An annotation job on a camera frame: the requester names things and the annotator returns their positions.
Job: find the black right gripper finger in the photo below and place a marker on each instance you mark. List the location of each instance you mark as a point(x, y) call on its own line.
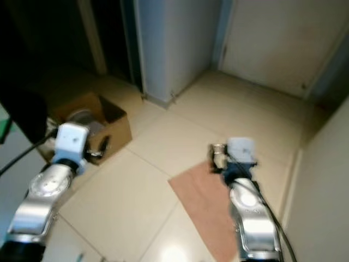
point(211, 157)

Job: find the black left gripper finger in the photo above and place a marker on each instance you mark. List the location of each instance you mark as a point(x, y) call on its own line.
point(103, 145)

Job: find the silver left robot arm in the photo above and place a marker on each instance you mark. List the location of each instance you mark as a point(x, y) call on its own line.
point(35, 204)

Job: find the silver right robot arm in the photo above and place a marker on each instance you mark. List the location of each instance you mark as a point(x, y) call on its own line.
point(253, 218)

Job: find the brown cardboard box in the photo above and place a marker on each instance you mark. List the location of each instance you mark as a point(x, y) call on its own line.
point(117, 123)

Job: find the round silver metal object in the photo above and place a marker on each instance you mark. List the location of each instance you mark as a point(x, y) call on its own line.
point(82, 117)

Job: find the pink floor mat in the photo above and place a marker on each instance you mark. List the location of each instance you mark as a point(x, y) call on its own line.
point(202, 202)

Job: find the large black hanging object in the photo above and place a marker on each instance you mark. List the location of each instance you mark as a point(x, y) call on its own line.
point(22, 71)

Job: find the white door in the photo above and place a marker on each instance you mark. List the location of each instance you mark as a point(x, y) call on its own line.
point(283, 43)

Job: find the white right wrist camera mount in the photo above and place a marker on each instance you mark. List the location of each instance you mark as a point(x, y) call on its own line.
point(242, 149)

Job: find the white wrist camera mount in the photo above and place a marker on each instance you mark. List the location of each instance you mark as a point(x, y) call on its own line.
point(242, 149)
point(72, 139)

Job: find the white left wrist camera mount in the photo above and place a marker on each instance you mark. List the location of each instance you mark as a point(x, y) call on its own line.
point(72, 139)

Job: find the green wall board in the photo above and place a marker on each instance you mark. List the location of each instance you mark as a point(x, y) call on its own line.
point(4, 128)

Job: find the wooden door frame post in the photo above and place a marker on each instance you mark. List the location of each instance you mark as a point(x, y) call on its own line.
point(94, 38)

